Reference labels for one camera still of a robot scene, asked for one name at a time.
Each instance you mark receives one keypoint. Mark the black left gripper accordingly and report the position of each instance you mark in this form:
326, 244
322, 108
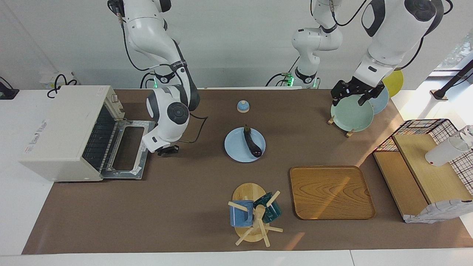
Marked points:
356, 88

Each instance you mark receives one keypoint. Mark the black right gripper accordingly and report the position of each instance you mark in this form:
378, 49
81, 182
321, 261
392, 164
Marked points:
168, 149

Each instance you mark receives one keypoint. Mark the glass oven door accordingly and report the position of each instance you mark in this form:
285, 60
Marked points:
142, 162

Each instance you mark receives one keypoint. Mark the light blue serving plate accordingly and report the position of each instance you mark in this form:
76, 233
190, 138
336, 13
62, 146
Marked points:
234, 146

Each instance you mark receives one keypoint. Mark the dark purple eggplant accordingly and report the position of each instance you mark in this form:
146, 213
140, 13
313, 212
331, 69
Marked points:
253, 144

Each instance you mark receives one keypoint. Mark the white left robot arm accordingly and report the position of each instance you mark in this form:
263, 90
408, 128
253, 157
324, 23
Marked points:
388, 40

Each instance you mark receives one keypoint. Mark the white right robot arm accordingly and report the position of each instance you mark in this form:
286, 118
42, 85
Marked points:
170, 114

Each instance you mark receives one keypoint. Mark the white toaster oven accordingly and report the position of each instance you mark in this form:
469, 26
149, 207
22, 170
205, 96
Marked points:
55, 133

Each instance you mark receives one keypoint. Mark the pale green plate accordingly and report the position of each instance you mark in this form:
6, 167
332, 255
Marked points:
353, 118

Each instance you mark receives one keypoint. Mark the light blue racked plate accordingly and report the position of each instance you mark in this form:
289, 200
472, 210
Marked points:
380, 105

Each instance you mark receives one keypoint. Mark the wooden plate rack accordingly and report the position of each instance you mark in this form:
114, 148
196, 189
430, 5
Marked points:
349, 133

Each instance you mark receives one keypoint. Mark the yellow plate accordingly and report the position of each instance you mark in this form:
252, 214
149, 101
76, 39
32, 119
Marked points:
395, 83

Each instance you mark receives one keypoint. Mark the brown table mat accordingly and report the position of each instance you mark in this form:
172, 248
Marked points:
207, 184

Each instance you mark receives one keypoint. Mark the small blue call bell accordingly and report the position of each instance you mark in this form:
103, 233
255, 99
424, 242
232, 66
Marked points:
243, 107

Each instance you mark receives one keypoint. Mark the wooden mug tree stand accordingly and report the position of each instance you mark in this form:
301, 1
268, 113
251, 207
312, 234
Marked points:
247, 192

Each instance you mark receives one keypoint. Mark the wooden two-tier shelf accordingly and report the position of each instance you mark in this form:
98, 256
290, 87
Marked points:
399, 177

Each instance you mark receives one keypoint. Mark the wooden serving tray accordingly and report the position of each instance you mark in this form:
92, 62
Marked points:
332, 192

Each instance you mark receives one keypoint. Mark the blue mug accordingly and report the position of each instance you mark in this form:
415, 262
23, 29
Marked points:
240, 218

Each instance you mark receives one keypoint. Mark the white cup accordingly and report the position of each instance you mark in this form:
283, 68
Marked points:
443, 153

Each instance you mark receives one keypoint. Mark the black pole stand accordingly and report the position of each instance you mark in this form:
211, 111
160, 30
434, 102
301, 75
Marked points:
456, 79

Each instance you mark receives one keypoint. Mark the dark green mug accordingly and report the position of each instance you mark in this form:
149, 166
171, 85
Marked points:
271, 210

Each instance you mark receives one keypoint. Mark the white power socket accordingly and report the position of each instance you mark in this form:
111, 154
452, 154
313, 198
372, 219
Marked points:
46, 79

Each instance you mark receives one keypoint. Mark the white folded cloth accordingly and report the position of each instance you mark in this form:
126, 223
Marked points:
439, 212

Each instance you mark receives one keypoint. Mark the black clamp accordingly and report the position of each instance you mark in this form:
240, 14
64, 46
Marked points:
7, 94

